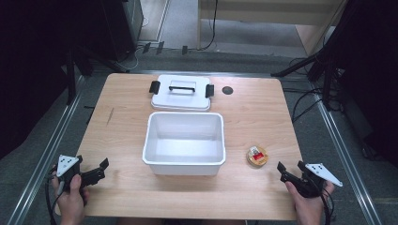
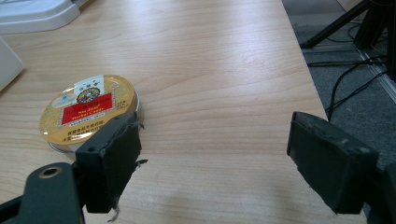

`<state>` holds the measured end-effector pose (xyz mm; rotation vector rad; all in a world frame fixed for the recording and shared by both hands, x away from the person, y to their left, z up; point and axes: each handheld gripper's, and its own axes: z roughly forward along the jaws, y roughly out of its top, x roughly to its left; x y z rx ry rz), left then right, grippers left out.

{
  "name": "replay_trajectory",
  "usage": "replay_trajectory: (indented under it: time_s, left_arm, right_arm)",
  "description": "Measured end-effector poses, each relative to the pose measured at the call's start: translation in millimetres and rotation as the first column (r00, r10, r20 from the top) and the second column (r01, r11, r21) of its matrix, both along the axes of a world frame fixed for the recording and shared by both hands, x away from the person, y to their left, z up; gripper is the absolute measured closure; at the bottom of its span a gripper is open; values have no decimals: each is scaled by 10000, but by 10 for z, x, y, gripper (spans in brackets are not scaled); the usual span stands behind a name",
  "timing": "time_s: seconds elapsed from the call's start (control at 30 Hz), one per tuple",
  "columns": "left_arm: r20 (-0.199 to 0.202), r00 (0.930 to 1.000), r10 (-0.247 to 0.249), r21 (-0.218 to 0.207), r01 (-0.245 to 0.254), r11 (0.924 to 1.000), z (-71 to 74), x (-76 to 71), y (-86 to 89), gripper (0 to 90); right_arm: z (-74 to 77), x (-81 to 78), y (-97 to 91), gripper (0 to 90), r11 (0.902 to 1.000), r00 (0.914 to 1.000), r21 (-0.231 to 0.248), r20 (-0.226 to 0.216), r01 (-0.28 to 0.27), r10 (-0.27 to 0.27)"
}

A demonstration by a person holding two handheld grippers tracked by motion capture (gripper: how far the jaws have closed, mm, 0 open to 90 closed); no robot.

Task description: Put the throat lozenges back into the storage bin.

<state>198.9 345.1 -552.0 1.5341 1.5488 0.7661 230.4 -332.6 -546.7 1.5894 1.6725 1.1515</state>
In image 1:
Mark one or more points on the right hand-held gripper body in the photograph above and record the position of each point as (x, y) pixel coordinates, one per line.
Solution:
(316, 181)

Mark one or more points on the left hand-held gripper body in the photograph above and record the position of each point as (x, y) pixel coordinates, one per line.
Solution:
(66, 165)

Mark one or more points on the round golden tin red label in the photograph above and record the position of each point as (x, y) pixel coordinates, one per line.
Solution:
(257, 156)

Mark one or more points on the white plastic storage box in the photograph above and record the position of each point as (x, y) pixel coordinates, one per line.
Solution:
(184, 142)

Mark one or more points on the person's right hand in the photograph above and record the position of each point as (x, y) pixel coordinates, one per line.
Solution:
(308, 209)

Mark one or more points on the person's left hand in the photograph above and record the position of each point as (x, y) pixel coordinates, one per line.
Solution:
(71, 203)

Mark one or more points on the black metal stand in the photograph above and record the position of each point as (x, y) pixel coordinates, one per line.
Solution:
(325, 59)
(71, 75)

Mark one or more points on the black round table grommet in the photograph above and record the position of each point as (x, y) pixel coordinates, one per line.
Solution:
(227, 90)

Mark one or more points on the dark curtain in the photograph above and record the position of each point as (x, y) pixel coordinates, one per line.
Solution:
(375, 78)
(31, 62)

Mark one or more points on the black cabinet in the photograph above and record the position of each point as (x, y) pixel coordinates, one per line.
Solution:
(122, 28)

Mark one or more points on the beige wooden furniture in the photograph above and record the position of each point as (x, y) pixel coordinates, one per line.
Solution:
(259, 12)

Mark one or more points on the aluminium floor rail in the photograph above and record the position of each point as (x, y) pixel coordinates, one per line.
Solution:
(344, 153)
(47, 150)

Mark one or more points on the black floor bracket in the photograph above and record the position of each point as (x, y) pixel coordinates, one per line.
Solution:
(185, 50)
(146, 47)
(160, 47)

